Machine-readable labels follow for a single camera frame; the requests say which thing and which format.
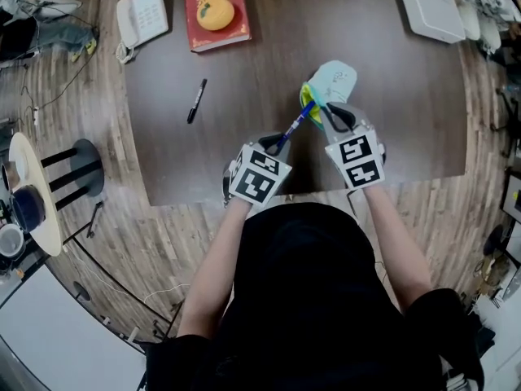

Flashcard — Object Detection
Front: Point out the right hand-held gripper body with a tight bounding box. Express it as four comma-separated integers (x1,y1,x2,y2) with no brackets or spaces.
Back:
324,101,387,191

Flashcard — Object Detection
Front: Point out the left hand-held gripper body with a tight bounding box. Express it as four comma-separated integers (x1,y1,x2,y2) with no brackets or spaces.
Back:
222,131,293,209

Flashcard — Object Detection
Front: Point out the light blue pencil pouch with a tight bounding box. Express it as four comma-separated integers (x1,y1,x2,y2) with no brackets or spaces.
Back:
299,59,358,129

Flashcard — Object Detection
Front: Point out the blue pen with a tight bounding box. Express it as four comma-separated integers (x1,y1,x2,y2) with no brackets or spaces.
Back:
276,101,317,149

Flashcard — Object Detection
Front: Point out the black marker pen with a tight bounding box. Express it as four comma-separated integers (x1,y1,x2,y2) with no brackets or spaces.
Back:
186,78,208,125

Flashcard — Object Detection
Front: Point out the person's left forearm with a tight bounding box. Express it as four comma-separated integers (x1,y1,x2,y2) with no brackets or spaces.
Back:
177,196,252,340

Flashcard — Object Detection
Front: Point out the person's right forearm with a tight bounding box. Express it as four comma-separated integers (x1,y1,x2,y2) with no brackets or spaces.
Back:
361,182,434,311

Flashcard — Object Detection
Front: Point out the orange plush fruit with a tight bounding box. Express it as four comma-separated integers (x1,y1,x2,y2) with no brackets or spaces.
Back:
196,0,236,31

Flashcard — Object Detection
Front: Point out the red book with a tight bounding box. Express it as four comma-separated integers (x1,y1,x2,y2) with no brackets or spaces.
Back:
183,0,252,54

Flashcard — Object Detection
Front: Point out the person's black clothing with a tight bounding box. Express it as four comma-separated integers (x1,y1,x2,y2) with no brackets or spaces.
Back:
144,201,497,391

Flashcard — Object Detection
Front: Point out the white flat box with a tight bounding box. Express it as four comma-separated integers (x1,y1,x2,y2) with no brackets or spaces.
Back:
392,0,466,44

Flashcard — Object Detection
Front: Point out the white desk telephone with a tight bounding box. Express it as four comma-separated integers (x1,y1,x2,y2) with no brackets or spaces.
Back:
116,0,170,65

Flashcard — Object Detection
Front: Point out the round cream side table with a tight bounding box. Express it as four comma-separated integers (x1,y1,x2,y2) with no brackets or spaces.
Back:
7,131,106,257

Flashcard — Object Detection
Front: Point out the dark blue bowl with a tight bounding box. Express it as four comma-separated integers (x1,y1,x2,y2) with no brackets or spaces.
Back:
11,184,46,234

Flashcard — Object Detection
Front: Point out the white cup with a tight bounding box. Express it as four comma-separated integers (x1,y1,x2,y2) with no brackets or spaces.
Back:
0,222,25,259

